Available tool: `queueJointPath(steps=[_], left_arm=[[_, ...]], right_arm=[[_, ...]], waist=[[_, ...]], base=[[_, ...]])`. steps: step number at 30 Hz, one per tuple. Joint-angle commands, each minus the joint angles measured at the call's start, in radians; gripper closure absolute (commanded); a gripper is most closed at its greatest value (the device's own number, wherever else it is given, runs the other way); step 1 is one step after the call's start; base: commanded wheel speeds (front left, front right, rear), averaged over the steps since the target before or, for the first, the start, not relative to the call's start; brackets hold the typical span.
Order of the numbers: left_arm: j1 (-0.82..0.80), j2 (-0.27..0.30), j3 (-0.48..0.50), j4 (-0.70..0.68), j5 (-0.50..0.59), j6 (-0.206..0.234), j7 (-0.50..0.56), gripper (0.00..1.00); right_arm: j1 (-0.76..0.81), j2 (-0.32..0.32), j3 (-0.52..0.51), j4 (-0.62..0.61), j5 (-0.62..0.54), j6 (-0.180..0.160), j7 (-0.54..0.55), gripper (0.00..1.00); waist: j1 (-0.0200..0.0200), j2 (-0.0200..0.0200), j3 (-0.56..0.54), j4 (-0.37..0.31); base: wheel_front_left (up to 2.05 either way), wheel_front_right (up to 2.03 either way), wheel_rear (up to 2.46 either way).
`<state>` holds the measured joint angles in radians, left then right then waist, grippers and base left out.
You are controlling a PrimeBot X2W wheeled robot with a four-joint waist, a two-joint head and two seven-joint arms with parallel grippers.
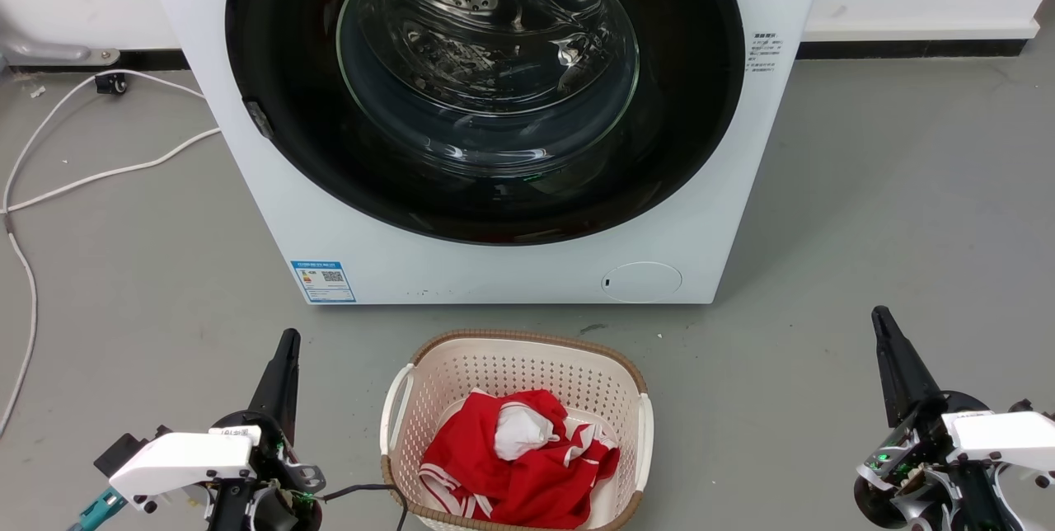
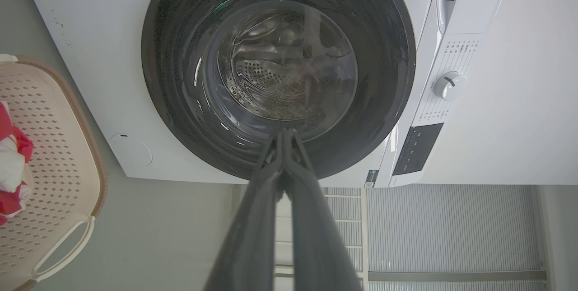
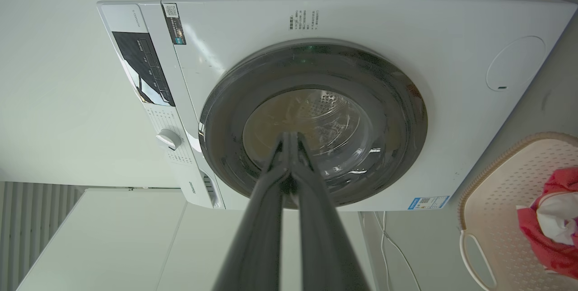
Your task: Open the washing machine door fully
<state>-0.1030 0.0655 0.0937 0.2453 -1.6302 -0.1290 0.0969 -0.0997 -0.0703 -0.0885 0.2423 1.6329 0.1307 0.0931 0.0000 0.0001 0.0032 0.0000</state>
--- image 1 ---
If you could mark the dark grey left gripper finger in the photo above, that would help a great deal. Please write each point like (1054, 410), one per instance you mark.
(280, 387)

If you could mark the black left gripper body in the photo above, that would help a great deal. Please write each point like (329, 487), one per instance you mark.
(268, 453)

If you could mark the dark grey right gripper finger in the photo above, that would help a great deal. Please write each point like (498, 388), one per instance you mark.
(902, 378)

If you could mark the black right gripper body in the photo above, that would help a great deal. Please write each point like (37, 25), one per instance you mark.
(915, 465)

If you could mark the black round glass washer door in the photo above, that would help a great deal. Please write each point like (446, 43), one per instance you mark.
(288, 152)

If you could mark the white front-load washing machine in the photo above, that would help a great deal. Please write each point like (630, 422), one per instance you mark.
(494, 271)

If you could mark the metal door hinge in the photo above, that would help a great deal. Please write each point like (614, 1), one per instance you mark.
(259, 119)

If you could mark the blue energy label sticker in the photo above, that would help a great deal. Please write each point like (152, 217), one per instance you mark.
(323, 281)

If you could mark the black left wrist box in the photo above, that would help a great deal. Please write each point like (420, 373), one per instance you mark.
(119, 450)

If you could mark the teal connector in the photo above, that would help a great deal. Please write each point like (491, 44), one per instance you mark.
(97, 508)

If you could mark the red garment with white stripes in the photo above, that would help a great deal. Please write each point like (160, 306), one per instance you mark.
(486, 465)

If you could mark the cream plastic laundry basket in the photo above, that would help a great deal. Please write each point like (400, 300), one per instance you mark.
(511, 366)

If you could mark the white crumpled cloth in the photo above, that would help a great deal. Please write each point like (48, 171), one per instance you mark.
(519, 432)

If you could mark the round white filter cover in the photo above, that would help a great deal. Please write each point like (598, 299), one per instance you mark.
(641, 282)

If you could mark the small black caster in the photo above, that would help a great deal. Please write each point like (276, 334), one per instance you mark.
(110, 83)

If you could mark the small printed text label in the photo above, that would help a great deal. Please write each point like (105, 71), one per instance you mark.
(764, 51)

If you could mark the grey metal pipe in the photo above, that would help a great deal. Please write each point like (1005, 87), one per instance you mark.
(41, 50)

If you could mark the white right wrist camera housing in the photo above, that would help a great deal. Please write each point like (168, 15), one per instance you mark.
(1005, 436)

